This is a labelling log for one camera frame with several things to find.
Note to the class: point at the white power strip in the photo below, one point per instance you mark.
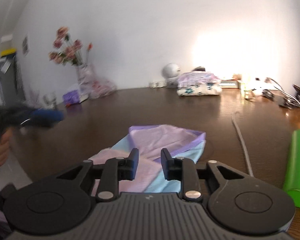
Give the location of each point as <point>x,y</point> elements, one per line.
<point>157,84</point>

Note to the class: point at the grey cabinet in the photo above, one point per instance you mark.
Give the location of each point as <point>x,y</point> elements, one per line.
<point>7,80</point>

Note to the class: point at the grey wall panel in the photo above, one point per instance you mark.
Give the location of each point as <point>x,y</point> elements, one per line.
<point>25,45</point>

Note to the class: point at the person's left hand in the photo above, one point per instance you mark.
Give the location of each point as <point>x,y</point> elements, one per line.
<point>0,155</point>

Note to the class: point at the white green box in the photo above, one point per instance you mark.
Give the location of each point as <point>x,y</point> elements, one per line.
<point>228,83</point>

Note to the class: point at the white yellow box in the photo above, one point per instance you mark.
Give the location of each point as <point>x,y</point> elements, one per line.
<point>7,45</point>

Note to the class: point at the artificial pink flowers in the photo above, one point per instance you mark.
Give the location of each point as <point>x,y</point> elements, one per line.
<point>70,51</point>

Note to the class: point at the patterned flower vase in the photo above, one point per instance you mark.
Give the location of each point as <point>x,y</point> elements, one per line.
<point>86,78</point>

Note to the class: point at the white round camera device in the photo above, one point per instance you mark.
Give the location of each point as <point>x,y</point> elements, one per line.
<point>171,70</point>

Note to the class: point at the small grey device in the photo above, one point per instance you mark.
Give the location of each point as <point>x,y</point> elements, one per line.
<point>199,69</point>

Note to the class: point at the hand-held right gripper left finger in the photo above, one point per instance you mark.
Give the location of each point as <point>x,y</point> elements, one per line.
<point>134,162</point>

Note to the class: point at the green plastic object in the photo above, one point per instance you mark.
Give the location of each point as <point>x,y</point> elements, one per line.
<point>298,167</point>

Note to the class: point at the purple tissue pack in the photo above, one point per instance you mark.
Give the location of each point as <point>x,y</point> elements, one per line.
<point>71,96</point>

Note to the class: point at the clear red-printed plastic bag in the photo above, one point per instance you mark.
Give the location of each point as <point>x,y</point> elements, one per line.
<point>102,87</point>

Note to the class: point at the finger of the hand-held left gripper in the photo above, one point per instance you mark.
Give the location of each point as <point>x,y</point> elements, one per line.
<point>47,117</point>

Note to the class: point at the folded purple floral frilled cloth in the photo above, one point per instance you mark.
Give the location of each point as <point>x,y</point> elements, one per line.
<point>197,78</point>

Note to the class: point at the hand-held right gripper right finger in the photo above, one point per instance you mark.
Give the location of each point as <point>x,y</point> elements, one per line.
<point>166,165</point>

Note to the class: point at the folded white teal-flower cloth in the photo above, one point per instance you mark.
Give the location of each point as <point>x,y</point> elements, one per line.
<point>197,90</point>

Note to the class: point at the pink blue purple mesh garment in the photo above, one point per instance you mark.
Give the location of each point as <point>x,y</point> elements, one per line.
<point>162,140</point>

